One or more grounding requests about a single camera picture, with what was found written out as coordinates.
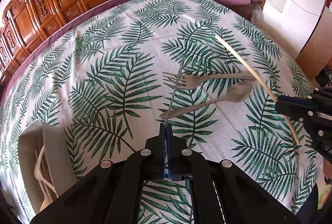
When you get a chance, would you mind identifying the purple sofa cushion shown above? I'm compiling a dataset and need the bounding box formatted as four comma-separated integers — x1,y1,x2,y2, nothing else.
1,0,131,104

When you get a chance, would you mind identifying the cream plastic fork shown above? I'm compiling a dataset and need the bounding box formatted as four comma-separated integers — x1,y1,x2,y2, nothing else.
38,180,56,212

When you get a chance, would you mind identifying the grey metal rectangular tray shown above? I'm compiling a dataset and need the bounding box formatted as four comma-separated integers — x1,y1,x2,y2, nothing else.
18,119,77,213

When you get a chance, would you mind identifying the person's right hand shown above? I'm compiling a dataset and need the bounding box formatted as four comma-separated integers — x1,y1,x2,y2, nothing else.
323,159,332,184

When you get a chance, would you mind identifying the stainless steel spoon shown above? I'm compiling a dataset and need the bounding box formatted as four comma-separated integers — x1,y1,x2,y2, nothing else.
159,82,253,119

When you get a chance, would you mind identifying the plastic bag on floor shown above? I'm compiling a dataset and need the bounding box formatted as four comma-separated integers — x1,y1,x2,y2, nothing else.
250,2,265,27

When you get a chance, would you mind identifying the green leaf pattern tablecloth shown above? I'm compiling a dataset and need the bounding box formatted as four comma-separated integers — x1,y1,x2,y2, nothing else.
1,0,322,223

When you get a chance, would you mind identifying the light bamboo chopstick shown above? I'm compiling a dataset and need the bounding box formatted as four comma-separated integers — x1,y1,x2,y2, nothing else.
215,34,300,145

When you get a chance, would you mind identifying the cream plastic spoon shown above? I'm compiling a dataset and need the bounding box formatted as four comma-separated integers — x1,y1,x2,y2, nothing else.
34,146,55,188

